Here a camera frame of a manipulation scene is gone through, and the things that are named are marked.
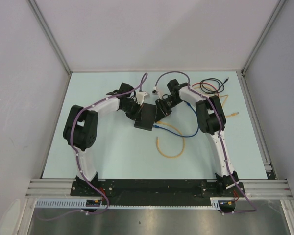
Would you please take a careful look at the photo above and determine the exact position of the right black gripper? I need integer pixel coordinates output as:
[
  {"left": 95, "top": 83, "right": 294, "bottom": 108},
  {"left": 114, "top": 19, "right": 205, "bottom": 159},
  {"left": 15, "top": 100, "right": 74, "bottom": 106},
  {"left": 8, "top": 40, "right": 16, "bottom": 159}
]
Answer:
[{"left": 154, "top": 96, "right": 183, "bottom": 123}]

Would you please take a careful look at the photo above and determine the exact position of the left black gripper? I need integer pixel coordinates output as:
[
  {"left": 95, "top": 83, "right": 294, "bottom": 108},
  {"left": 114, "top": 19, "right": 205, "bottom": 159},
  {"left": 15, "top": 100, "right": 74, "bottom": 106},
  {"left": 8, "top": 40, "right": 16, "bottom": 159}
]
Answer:
[{"left": 121, "top": 99, "right": 144, "bottom": 123}]

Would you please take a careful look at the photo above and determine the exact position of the black network switch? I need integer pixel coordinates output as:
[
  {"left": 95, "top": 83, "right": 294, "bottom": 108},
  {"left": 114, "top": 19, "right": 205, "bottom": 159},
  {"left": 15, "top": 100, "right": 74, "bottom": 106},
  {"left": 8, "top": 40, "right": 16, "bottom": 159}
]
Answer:
[{"left": 134, "top": 103, "right": 156, "bottom": 131}]

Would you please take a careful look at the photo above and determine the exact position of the blue ethernet cable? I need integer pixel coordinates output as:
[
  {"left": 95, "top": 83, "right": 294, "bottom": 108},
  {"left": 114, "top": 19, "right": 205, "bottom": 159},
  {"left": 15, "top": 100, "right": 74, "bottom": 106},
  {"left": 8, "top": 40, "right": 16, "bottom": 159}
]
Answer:
[{"left": 152, "top": 101, "right": 199, "bottom": 138}]

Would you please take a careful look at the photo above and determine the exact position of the yellow ethernet cable looped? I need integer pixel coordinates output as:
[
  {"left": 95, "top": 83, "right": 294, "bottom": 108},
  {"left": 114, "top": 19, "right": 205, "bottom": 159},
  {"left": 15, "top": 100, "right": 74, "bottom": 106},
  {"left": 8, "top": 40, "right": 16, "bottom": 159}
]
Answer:
[{"left": 155, "top": 120, "right": 186, "bottom": 159}]

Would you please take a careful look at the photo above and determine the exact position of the black ethernet cable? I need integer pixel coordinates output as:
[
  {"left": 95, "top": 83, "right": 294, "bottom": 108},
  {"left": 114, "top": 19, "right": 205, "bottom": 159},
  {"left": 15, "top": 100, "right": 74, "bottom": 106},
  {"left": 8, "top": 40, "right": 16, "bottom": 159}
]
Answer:
[{"left": 199, "top": 77, "right": 230, "bottom": 94}]

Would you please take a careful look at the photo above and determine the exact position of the yellow ethernet cable pulled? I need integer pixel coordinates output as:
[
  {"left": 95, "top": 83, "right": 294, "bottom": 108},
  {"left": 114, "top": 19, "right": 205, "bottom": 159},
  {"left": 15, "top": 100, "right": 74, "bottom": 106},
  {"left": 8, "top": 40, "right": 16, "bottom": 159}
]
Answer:
[{"left": 203, "top": 85, "right": 229, "bottom": 107}]

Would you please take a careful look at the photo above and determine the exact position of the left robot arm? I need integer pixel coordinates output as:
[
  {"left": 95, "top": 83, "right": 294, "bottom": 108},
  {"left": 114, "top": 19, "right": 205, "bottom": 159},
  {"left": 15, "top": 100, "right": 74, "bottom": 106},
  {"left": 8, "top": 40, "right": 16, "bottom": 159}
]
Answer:
[{"left": 63, "top": 83, "right": 149, "bottom": 196}]

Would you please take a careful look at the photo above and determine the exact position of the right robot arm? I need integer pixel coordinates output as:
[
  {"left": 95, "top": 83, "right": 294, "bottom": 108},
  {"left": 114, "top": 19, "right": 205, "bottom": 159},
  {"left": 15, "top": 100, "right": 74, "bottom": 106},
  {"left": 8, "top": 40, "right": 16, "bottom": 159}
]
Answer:
[{"left": 155, "top": 79, "right": 239, "bottom": 196}]

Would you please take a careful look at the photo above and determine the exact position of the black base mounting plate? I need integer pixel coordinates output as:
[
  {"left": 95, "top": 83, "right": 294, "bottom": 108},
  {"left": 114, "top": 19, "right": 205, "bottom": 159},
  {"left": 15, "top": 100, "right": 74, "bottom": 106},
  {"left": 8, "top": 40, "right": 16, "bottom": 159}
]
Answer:
[{"left": 70, "top": 178, "right": 245, "bottom": 210}]

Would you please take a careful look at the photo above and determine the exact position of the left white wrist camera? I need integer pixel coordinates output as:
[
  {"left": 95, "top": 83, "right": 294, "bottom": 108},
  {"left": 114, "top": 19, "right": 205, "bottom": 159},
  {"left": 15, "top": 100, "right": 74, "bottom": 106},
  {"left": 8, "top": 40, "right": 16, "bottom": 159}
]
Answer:
[{"left": 136, "top": 91, "right": 150, "bottom": 104}]

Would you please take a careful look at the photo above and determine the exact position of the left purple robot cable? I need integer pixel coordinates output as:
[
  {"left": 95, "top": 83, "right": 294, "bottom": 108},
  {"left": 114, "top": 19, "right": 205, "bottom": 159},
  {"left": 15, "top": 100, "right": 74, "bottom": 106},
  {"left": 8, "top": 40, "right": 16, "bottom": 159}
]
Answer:
[{"left": 36, "top": 72, "right": 148, "bottom": 222}]

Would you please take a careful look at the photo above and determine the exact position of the right side aluminium rail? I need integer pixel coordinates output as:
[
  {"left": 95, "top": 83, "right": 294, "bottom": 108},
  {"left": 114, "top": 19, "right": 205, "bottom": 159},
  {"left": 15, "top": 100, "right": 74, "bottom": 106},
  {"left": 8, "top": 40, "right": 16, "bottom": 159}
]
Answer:
[{"left": 236, "top": 71, "right": 277, "bottom": 180}]

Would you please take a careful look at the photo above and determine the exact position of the aluminium rail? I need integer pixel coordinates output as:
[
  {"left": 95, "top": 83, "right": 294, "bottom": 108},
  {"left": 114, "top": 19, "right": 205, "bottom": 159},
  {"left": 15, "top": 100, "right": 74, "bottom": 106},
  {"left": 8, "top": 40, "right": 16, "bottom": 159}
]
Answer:
[
  {"left": 26, "top": 179, "right": 293, "bottom": 200},
  {"left": 236, "top": 71, "right": 277, "bottom": 180}
]

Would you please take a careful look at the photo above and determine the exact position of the slotted cable duct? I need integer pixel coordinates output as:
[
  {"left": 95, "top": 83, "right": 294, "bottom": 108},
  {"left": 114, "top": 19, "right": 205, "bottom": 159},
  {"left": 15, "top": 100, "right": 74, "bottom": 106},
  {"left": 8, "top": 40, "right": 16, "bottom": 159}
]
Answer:
[{"left": 36, "top": 198, "right": 220, "bottom": 210}]

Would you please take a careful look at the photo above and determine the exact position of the left aluminium frame post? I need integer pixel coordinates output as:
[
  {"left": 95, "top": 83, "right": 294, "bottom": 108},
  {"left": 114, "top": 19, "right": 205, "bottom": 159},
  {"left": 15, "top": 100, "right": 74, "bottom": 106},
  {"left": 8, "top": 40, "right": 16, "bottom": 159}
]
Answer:
[{"left": 26, "top": 0, "right": 72, "bottom": 77}]

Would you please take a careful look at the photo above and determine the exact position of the aluminium frame post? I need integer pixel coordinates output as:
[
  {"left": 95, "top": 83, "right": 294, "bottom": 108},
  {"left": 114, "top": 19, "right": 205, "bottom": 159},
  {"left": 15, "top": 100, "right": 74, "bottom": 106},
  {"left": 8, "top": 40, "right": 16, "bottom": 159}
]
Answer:
[
  {"left": 241, "top": 0, "right": 288, "bottom": 75},
  {"left": 26, "top": 0, "right": 72, "bottom": 77}
]

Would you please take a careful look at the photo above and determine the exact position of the aluminium front rail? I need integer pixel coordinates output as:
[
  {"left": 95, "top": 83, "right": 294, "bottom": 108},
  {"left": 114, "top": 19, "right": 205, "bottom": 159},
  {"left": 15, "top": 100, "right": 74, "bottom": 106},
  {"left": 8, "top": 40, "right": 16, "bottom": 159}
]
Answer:
[{"left": 26, "top": 179, "right": 293, "bottom": 200}]

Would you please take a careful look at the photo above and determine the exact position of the right aluminium frame post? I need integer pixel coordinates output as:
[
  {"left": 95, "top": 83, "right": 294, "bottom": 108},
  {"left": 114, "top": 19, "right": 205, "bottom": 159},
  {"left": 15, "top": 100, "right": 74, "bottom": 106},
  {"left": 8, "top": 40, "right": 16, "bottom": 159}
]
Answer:
[{"left": 241, "top": 0, "right": 288, "bottom": 75}]

